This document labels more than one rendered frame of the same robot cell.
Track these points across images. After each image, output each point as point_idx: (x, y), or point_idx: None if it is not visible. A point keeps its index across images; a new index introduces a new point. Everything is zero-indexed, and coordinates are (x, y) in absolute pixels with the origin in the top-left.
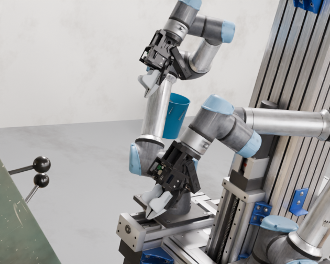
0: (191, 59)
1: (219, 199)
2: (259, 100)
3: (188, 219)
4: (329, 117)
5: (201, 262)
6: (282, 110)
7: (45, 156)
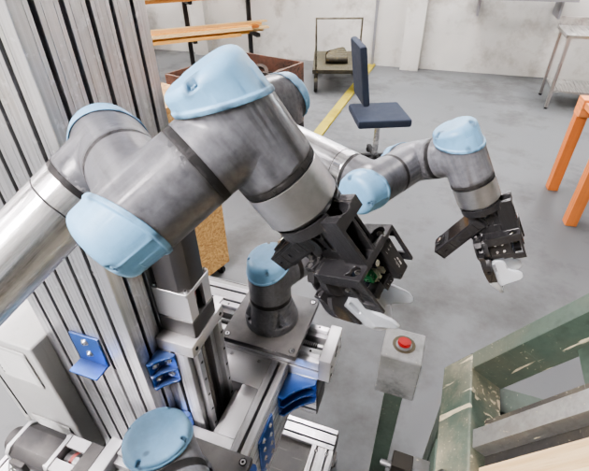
0: None
1: (46, 469)
2: None
3: (206, 441)
4: None
5: (251, 410)
6: (304, 131)
7: None
